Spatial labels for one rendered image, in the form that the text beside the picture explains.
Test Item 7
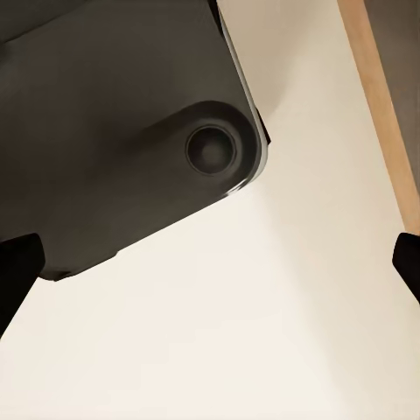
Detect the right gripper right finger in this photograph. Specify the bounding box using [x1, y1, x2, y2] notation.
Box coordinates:
[392, 232, 420, 304]

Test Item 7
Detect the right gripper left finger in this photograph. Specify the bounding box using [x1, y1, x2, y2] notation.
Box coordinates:
[0, 233, 46, 337]

